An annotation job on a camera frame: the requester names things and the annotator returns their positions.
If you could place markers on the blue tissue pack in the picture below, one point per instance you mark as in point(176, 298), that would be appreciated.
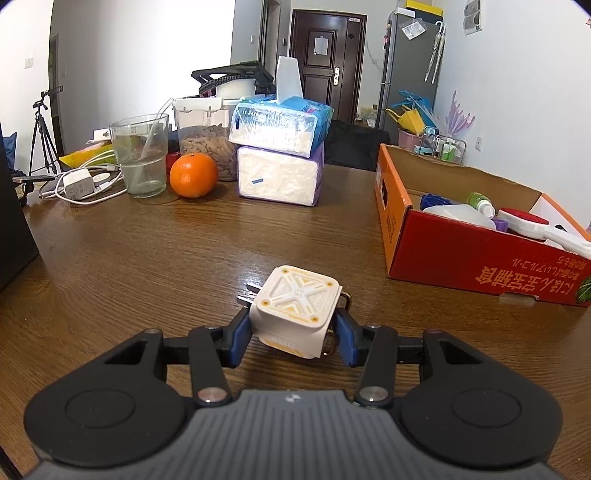
point(277, 124)

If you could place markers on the red cardboard box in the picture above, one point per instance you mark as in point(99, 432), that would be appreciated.
point(461, 258)

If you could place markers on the small red box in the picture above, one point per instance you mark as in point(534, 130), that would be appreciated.
point(171, 160)

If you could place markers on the blue plastic lid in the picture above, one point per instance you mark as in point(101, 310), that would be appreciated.
point(436, 202)

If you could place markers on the black camera tripod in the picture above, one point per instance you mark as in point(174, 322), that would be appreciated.
point(42, 134)

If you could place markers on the yellow dustpan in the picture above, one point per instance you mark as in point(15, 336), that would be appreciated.
point(408, 120)

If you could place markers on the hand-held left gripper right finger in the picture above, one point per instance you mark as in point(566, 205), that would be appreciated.
point(344, 339)

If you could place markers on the clear folded umbrella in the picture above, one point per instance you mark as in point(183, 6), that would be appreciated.
point(436, 50)

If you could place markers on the black folding chair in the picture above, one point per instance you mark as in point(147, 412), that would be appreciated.
point(355, 143)

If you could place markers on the pink bucket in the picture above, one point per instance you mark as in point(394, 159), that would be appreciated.
point(410, 138)

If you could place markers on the white cube charger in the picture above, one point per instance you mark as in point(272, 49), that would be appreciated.
point(295, 300)

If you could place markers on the yellow flat box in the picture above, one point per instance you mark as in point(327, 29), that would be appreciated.
point(425, 5)

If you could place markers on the white plastic container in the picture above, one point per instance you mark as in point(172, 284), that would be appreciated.
point(457, 217)

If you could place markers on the blue dustpan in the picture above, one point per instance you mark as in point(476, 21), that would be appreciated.
point(420, 104)

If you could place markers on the clear glass cup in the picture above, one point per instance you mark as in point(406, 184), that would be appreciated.
point(138, 157)

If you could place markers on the green spray bottle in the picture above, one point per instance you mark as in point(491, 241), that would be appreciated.
point(478, 202)

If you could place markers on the clear food storage container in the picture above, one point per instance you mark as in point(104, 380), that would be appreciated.
point(203, 147)

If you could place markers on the orange fruit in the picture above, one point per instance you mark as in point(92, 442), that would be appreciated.
point(194, 175)

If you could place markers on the purple tissue pack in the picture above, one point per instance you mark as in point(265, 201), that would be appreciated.
point(277, 175)

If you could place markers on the white power adapter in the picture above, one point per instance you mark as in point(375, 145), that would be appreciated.
point(79, 184)

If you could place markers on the yellow packet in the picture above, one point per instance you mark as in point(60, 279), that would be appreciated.
point(85, 157)

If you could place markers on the grey refrigerator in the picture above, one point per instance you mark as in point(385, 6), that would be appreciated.
point(406, 74)

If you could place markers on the white wall outlet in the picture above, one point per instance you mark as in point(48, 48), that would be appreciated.
point(479, 143)

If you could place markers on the purple wall decoration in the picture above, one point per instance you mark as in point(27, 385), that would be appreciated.
point(459, 115)

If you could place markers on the red and white lint brush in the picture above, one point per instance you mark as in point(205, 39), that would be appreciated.
point(521, 219)

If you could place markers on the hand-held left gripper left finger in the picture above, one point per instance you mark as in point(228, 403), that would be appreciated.
point(240, 337)

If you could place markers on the dark brown entrance door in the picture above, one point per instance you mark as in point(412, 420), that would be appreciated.
point(323, 69)

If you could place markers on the black paper bag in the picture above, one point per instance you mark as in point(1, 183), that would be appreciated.
point(14, 221)

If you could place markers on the black folded stand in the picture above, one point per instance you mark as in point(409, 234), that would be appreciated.
point(231, 71)

